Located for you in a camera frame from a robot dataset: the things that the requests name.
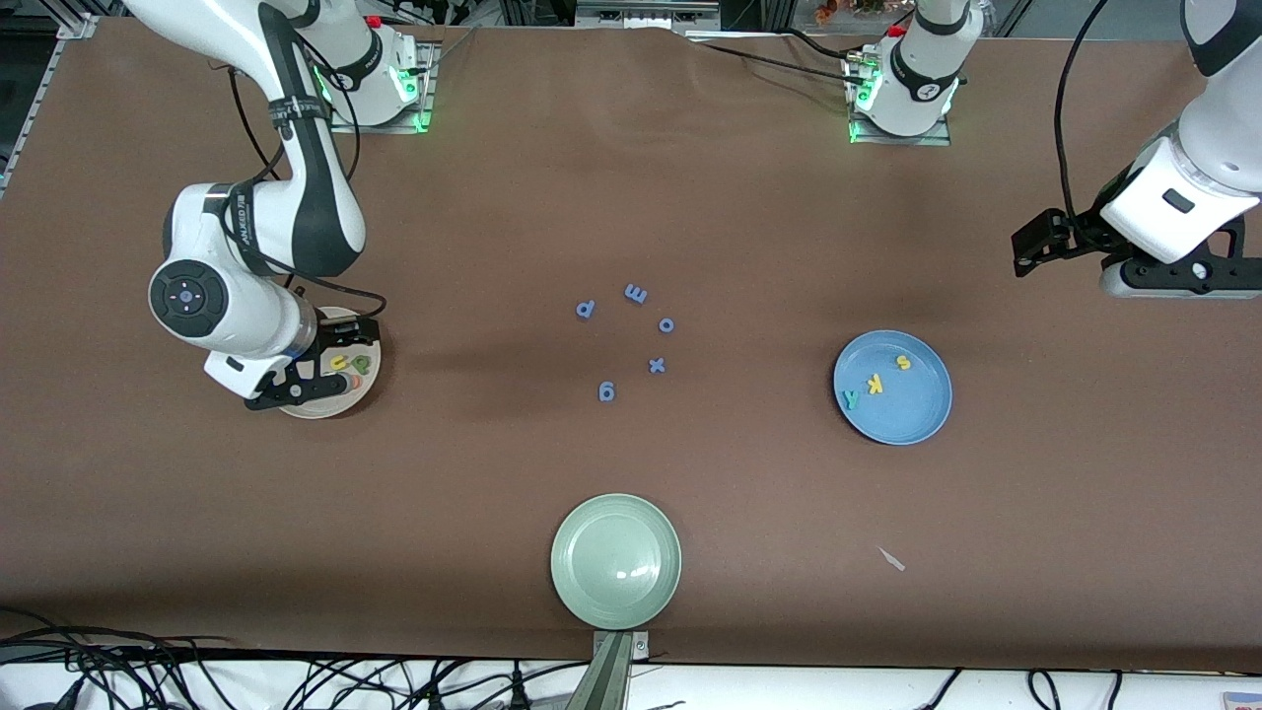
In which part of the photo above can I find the beige brown plate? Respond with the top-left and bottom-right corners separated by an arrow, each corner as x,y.
276,307 -> 383,420

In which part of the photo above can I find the brown table cover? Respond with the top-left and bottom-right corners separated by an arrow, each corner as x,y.
0,15 -> 1262,672

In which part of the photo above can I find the blue plate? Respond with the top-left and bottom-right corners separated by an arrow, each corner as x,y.
833,329 -> 954,447

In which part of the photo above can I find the green plate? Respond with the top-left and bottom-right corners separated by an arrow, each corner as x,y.
550,493 -> 683,631

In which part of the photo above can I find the grey metal box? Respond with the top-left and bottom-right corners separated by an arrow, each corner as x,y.
575,0 -> 723,31

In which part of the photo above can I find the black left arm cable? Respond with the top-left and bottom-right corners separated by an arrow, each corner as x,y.
1053,0 -> 1115,218

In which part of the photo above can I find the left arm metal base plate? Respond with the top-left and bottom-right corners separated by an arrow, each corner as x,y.
848,49 -> 953,147

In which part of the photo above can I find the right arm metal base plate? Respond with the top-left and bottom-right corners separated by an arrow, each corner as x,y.
328,39 -> 440,134

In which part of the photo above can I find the black base cable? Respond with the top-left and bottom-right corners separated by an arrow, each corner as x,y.
680,35 -> 869,90

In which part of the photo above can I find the black cable bundle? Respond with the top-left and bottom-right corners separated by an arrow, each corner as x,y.
0,609 -> 553,710

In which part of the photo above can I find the aluminium frame rail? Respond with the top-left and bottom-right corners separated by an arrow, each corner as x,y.
0,15 -> 100,198

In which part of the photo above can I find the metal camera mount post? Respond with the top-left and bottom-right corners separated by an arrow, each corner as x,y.
567,629 -> 652,710

